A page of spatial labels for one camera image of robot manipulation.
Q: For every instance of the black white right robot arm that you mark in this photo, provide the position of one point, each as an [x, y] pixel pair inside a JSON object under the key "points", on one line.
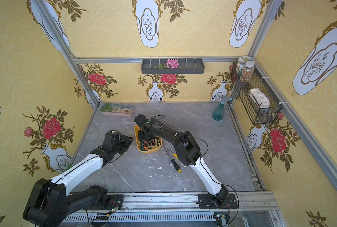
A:
{"points": [[188, 152]]}

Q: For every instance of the yellow handle screwdriver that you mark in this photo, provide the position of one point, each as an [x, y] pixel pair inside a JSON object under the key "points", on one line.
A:
{"points": [[170, 152]]}

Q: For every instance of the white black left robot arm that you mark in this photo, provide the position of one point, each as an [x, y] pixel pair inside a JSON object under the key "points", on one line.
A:
{"points": [[52, 200]]}

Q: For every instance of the aluminium corner post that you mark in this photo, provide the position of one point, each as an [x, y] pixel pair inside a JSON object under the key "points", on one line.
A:
{"points": [[47, 17]]}

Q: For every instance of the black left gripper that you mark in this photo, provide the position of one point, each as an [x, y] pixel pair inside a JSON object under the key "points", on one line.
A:
{"points": [[126, 141]]}

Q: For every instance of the pink artificial flower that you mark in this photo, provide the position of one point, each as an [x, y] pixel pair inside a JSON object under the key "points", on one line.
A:
{"points": [[171, 63]]}

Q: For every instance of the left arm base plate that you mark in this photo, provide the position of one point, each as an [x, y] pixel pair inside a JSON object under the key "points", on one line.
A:
{"points": [[111, 201]]}

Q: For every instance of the black yellow small screwdriver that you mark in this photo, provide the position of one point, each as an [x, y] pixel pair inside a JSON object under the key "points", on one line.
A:
{"points": [[158, 141]]}

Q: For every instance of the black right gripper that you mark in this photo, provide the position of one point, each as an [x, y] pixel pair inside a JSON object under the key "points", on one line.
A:
{"points": [[147, 135]]}

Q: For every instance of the yellow plastic storage box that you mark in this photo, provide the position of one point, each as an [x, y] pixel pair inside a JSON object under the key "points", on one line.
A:
{"points": [[138, 143]]}

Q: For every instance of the jar with white lid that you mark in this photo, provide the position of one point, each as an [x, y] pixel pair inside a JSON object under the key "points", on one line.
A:
{"points": [[247, 71]]}

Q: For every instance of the grey wall shelf tray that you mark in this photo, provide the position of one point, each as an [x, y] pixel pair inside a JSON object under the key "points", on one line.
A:
{"points": [[182, 65]]}

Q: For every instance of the teal spray bottle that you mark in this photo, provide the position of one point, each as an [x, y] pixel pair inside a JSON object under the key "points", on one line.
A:
{"points": [[219, 112]]}

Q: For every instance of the beige cloth bundle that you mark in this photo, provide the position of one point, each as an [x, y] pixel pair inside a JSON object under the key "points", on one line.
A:
{"points": [[259, 98]]}

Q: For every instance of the black handle yellow-cap screwdriver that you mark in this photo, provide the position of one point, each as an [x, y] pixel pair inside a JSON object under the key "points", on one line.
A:
{"points": [[176, 166]]}

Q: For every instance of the large orange black screwdriver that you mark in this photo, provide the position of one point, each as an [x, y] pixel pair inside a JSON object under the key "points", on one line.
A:
{"points": [[147, 145]]}

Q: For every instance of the black wire wall basket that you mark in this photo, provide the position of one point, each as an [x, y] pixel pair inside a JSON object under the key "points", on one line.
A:
{"points": [[256, 114]]}

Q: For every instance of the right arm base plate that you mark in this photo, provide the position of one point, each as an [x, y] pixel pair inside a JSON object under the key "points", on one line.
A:
{"points": [[208, 201]]}

